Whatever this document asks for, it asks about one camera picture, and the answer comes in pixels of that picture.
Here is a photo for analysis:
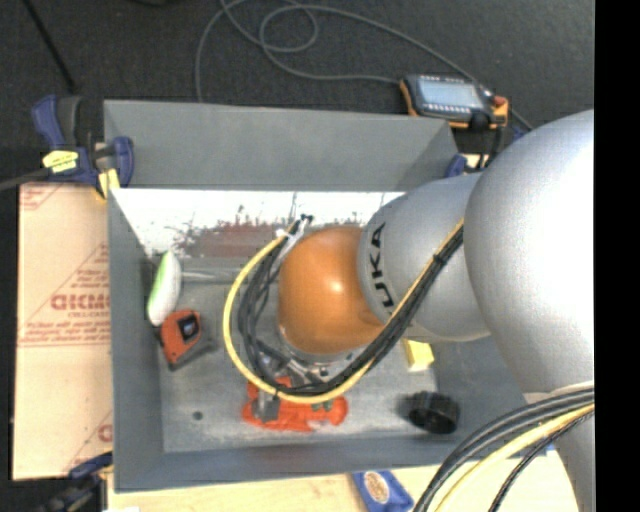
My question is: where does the orange-red toy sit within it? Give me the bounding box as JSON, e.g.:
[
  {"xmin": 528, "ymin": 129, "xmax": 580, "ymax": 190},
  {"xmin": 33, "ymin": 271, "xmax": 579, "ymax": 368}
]
[{"xmin": 241, "ymin": 375, "xmax": 349, "ymax": 433}]

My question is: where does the yellow block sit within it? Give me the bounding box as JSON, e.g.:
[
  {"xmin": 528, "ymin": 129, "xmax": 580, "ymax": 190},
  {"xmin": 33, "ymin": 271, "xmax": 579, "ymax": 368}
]
[{"xmin": 401, "ymin": 339, "xmax": 436, "ymax": 373}]

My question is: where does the orange and black tape measure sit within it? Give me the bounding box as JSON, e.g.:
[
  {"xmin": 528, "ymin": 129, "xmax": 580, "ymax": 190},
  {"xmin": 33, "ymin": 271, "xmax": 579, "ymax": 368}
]
[{"xmin": 158, "ymin": 309, "xmax": 217, "ymax": 372}]

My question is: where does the black ribbed round cap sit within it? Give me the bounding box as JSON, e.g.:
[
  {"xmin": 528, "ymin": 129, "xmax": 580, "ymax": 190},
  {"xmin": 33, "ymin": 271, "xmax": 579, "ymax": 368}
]
[{"xmin": 400, "ymin": 391, "xmax": 461, "ymax": 435}]

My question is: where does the white and green oval object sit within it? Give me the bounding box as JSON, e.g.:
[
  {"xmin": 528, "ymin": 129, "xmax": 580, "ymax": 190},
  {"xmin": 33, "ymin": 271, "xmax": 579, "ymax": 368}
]
[{"xmin": 146, "ymin": 249, "xmax": 184, "ymax": 328}]

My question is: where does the grey metal bin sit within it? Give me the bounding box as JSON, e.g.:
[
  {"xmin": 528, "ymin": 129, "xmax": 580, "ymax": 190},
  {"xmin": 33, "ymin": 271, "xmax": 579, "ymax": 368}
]
[{"xmin": 102, "ymin": 98, "xmax": 532, "ymax": 492}]

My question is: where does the brown cardboard board red print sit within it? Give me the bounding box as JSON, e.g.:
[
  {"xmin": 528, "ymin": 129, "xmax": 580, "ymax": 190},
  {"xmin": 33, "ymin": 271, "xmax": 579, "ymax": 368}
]
[{"xmin": 10, "ymin": 181, "xmax": 114, "ymax": 481}]

